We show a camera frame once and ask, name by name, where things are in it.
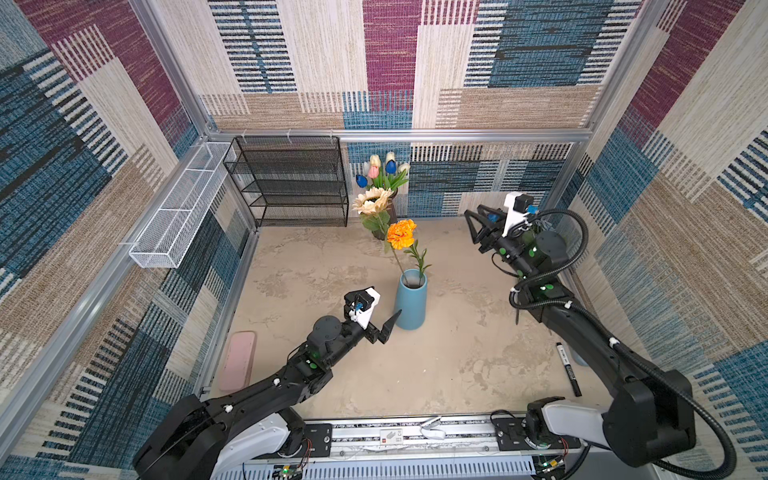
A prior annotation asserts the aluminium mounting rail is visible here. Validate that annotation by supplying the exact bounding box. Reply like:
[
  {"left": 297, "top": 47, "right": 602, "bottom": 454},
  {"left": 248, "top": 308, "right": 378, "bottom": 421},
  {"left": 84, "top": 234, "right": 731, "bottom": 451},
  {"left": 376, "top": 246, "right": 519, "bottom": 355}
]
[{"left": 304, "top": 410, "right": 585, "bottom": 462}]

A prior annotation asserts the black wire mesh shelf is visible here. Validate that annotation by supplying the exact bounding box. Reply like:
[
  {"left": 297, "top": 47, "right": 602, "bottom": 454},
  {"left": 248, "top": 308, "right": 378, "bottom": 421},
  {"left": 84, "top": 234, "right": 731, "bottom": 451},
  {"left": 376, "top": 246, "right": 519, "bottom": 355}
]
[{"left": 223, "top": 136, "right": 349, "bottom": 228}]

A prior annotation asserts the pink ribbed glass vase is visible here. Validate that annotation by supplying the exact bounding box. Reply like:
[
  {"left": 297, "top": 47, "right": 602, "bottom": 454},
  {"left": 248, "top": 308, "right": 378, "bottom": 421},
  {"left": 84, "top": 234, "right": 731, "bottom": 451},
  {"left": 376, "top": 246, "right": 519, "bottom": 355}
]
[{"left": 372, "top": 189, "right": 398, "bottom": 240}]

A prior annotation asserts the cream dahlia flower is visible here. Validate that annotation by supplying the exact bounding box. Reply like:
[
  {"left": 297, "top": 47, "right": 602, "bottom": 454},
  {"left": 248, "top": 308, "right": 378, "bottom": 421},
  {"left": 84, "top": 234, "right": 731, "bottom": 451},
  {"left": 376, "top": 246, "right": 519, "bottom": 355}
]
[{"left": 352, "top": 187, "right": 391, "bottom": 233}]

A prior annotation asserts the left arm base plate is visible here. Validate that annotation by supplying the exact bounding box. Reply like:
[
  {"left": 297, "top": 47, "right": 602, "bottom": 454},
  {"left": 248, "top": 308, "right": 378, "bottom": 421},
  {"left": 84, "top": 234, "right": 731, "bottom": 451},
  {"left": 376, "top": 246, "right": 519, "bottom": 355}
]
[{"left": 278, "top": 423, "right": 333, "bottom": 459}]

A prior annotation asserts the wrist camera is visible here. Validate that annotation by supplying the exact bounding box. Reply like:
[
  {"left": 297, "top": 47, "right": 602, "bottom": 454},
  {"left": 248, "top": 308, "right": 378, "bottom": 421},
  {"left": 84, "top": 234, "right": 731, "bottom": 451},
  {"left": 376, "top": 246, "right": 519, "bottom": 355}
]
[
  {"left": 503, "top": 192, "right": 538, "bottom": 237},
  {"left": 344, "top": 287, "right": 381, "bottom": 328}
]

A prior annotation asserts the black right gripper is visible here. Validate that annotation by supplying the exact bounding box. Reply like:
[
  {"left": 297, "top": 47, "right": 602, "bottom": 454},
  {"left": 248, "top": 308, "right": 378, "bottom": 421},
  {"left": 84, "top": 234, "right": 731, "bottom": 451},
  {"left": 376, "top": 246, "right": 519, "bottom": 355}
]
[{"left": 462, "top": 205, "right": 535, "bottom": 283}]

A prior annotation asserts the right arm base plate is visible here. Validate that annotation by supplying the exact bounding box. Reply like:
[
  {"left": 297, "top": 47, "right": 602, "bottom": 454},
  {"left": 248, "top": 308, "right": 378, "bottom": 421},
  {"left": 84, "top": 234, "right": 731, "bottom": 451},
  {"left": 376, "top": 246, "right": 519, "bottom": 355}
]
[{"left": 489, "top": 411, "right": 583, "bottom": 452}]

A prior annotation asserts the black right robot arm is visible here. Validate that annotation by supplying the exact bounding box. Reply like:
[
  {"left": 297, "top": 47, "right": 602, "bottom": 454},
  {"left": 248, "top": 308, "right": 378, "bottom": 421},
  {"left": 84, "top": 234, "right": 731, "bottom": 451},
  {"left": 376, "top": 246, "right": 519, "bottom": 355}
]
[{"left": 464, "top": 205, "right": 737, "bottom": 479}]

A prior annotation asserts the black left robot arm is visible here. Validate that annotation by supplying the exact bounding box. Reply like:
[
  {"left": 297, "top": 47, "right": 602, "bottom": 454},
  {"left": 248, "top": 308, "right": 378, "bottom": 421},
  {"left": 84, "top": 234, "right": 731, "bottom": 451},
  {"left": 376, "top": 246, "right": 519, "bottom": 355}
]
[{"left": 132, "top": 287, "right": 399, "bottom": 479}]

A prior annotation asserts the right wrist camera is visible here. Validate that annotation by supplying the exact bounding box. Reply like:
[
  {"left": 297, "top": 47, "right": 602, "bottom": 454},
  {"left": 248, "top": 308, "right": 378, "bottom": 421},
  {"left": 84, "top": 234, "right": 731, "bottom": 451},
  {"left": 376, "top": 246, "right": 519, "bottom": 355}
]
[{"left": 503, "top": 192, "right": 538, "bottom": 237}]

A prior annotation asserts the white wire mesh basket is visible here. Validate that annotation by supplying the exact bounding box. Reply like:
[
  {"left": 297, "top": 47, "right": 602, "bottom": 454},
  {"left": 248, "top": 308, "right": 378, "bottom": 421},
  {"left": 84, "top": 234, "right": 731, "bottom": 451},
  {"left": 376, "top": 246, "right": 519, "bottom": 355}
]
[{"left": 129, "top": 142, "right": 229, "bottom": 269}]

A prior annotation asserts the pink glasses case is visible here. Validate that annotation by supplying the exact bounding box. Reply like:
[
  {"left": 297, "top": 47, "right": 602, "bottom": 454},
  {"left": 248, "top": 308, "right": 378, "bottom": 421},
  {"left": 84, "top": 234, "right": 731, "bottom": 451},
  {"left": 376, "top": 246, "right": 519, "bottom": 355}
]
[{"left": 217, "top": 331, "right": 257, "bottom": 393}]

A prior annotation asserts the black white marker pen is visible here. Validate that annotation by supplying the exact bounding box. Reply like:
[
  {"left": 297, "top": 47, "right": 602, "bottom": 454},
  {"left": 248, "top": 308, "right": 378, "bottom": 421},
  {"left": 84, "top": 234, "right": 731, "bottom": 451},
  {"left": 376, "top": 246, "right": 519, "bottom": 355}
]
[{"left": 556, "top": 342, "right": 582, "bottom": 397}]

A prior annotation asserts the teal cylindrical vase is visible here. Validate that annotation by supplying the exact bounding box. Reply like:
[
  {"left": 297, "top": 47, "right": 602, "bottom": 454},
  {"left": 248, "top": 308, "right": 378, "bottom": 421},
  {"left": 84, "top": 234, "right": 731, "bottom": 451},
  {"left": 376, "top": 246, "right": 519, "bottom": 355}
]
[{"left": 394, "top": 269, "right": 428, "bottom": 330}]

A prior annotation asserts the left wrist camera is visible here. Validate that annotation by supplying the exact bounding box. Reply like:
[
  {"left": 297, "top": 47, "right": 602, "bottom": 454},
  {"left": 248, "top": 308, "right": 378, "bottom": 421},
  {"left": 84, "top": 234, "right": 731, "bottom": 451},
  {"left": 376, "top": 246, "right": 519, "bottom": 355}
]
[{"left": 344, "top": 287, "right": 381, "bottom": 328}]

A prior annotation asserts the blue glasses case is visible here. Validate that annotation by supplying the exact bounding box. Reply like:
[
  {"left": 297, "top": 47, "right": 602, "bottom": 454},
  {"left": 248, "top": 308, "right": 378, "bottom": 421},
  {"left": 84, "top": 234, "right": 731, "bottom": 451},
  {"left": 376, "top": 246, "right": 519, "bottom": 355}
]
[{"left": 571, "top": 351, "right": 588, "bottom": 367}]

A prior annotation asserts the orange marigold flower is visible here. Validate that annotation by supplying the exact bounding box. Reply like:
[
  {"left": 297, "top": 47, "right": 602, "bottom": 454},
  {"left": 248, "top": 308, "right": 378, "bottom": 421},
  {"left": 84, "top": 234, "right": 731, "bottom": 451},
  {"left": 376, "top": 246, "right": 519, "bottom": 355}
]
[{"left": 385, "top": 219, "right": 431, "bottom": 289}]

